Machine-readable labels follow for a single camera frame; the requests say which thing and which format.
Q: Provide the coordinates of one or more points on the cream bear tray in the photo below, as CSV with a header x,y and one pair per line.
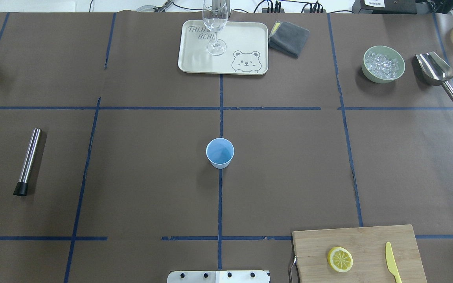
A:
x,y
246,49

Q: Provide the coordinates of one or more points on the metal ice scoop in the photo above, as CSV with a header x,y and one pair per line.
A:
x,y
436,71

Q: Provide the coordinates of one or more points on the steel muddler black tip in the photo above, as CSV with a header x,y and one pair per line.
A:
x,y
21,188

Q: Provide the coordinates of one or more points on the green bowl of ice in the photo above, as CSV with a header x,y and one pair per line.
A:
x,y
382,64

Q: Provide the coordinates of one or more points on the blue plastic cup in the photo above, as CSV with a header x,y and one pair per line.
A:
x,y
220,152

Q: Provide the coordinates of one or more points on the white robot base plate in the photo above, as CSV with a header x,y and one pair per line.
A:
x,y
220,276

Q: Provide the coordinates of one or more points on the wooden cutting board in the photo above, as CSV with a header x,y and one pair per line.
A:
x,y
367,247

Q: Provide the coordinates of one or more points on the yellow plastic knife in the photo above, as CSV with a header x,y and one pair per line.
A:
x,y
391,262

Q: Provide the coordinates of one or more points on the lemon slice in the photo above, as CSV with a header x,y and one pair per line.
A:
x,y
340,259

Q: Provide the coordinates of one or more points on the clear wine glass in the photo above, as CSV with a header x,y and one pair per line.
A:
x,y
215,18

